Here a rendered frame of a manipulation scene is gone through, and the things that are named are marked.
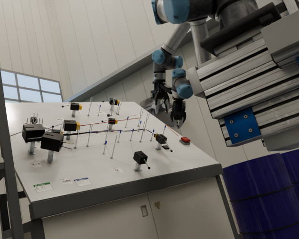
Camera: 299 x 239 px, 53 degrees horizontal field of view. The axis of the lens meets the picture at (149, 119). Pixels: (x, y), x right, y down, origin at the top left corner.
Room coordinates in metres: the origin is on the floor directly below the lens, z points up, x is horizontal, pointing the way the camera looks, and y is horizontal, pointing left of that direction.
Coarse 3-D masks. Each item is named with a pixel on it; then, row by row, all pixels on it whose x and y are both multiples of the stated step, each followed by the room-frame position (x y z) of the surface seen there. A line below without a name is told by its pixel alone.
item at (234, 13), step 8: (232, 0) 0.81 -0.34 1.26; (240, 0) 0.81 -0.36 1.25; (248, 0) 0.82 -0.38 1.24; (224, 8) 0.83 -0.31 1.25; (232, 8) 0.82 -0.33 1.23; (240, 8) 0.81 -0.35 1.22; (248, 8) 0.81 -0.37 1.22; (256, 8) 0.81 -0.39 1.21; (224, 16) 0.83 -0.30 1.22; (232, 16) 0.81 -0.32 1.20; (240, 16) 0.80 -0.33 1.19; (224, 24) 0.83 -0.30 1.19
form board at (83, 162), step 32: (96, 128) 1.91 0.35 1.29; (128, 128) 2.04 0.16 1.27; (160, 128) 2.19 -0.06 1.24; (32, 160) 1.44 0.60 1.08; (64, 160) 1.52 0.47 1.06; (96, 160) 1.60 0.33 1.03; (128, 160) 1.69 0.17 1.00; (160, 160) 1.80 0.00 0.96; (192, 160) 1.91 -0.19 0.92; (32, 192) 1.27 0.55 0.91; (64, 192) 1.33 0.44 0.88
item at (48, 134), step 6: (48, 132) 1.41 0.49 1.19; (30, 138) 1.40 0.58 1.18; (42, 138) 1.37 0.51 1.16; (48, 138) 1.37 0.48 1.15; (54, 138) 1.38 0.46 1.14; (60, 138) 1.39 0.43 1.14; (42, 144) 1.39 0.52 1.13; (48, 144) 1.39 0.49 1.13; (54, 144) 1.39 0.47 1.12; (60, 144) 1.45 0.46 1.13; (48, 150) 1.43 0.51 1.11; (54, 150) 1.41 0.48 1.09; (48, 156) 1.45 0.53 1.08; (48, 162) 1.46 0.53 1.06
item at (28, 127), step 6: (24, 126) 1.39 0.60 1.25; (30, 126) 1.41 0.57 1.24; (36, 126) 1.43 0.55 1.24; (42, 126) 1.44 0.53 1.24; (18, 132) 1.38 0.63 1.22; (24, 132) 1.40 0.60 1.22; (30, 132) 1.39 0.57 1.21; (36, 132) 1.40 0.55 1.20; (42, 132) 1.42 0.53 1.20; (24, 138) 1.41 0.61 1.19; (36, 138) 1.42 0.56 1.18; (30, 144) 1.45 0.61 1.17; (30, 150) 1.47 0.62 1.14
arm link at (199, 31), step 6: (198, 18) 1.23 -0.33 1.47; (204, 18) 1.30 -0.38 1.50; (192, 24) 1.27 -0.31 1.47; (198, 24) 1.26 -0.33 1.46; (204, 24) 1.26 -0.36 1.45; (192, 30) 1.29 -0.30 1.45; (198, 30) 1.27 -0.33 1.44; (204, 30) 1.28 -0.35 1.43; (192, 36) 1.32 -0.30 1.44; (198, 36) 1.29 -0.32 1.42; (204, 36) 1.29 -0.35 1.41; (198, 42) 1.31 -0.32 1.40; (198, 48) 1.33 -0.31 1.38; (198, 54) 1.35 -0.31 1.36; (204, 54) 1.35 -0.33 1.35; (210, 54) 1.36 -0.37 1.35; (198, 60) 1.37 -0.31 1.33; (204, 60) 1.36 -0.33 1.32
